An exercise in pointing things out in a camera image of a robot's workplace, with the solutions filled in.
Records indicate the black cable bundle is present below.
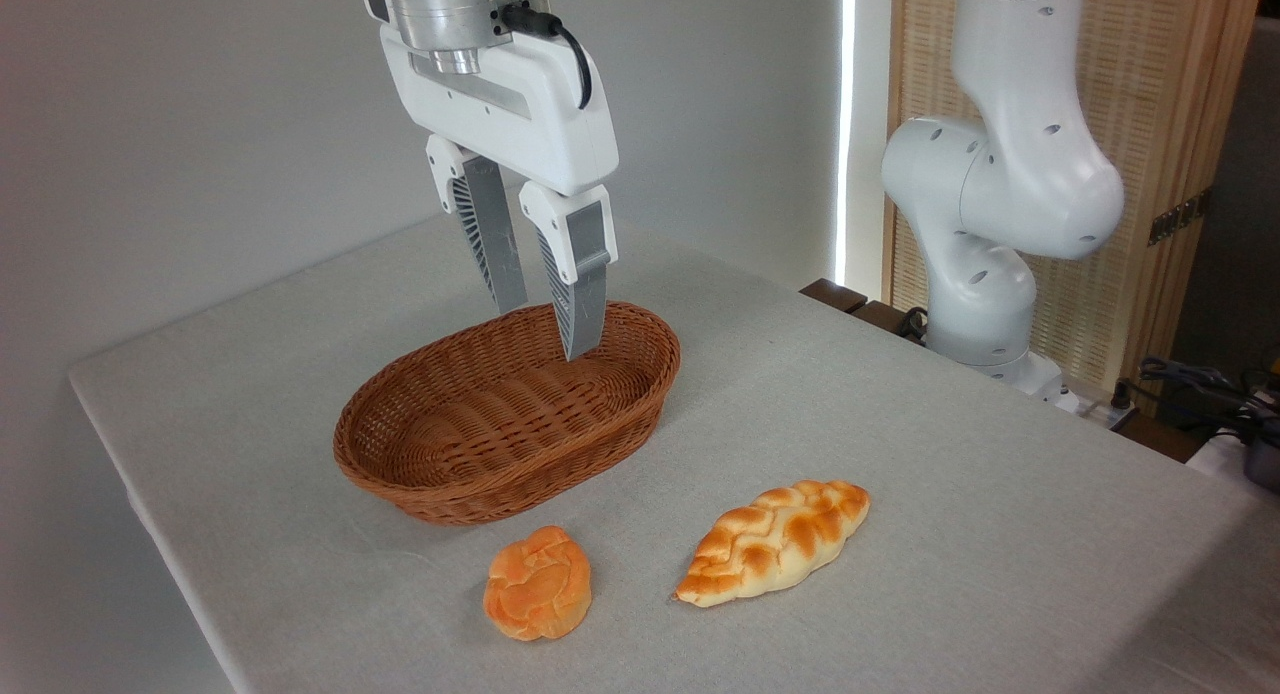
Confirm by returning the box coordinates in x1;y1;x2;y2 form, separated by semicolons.
1112;356;1280;437

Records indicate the brown wicker oval basket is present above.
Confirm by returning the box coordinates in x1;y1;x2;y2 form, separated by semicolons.
333;300;682;527

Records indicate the long braided bread loaf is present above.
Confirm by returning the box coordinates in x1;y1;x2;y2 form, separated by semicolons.
673;479;872;609

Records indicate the grey tablecloth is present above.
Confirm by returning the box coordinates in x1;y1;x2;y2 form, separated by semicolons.
68;184;1280;694

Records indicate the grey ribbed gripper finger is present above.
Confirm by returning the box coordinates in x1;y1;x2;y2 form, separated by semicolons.
426;134;529;316
519;182;619;362

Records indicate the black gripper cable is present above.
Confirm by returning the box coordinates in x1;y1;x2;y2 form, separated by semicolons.
499;3;594;111

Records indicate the round orange bread roll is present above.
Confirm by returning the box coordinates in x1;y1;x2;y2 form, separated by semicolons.
483;525;594;643

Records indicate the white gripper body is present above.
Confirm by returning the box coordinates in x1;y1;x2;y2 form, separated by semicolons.
379;24;620;198

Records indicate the dark wooden bench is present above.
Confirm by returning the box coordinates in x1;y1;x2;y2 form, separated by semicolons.
799;278;929;347

